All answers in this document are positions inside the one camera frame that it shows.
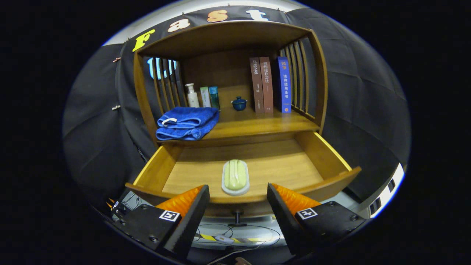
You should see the blue lidded teacup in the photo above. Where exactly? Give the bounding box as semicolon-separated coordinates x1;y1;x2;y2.
231;96;248;112

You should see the wooden drawer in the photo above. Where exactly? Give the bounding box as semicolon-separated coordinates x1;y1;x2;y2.
125;131;362;218

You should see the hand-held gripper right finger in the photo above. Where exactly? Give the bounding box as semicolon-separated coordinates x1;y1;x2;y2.
267;183;368;257

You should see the white panel with dark slots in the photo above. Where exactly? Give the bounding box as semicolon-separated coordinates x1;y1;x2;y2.
368;163;405;218

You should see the wooden cabinet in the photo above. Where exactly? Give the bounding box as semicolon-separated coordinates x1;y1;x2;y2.
125;20;362;227

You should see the teal bottle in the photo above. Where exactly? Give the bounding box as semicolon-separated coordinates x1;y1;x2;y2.
208;86;220;111

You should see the wooden countertop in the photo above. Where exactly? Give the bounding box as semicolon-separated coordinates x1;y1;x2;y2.
156;107;320;142

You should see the black floor cable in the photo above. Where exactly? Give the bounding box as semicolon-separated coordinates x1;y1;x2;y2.
191;223;282;251

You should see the dark brown book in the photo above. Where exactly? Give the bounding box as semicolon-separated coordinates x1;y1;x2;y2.
249;57;265;114

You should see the black drawer knob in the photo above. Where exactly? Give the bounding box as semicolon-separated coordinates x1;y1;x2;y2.
228;210;248;227

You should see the yellow and black striped tape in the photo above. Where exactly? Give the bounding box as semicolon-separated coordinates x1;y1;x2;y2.
195;233;267;244

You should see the reddish brown book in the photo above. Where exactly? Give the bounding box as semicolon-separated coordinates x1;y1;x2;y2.
259;56;274;113

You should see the white pump bottle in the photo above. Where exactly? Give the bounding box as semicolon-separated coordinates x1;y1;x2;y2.
185;83;200;108

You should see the folded blue towel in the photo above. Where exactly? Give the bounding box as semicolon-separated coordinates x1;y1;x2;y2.
156;107;220;141

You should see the black backdrop cloth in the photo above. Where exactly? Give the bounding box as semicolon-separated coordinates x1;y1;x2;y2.
62;6;411;206

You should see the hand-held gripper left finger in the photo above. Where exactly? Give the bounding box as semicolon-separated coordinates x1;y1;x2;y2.
110;185;210;260

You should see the blue book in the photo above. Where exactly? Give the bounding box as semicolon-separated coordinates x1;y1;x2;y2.
277;56;292;113

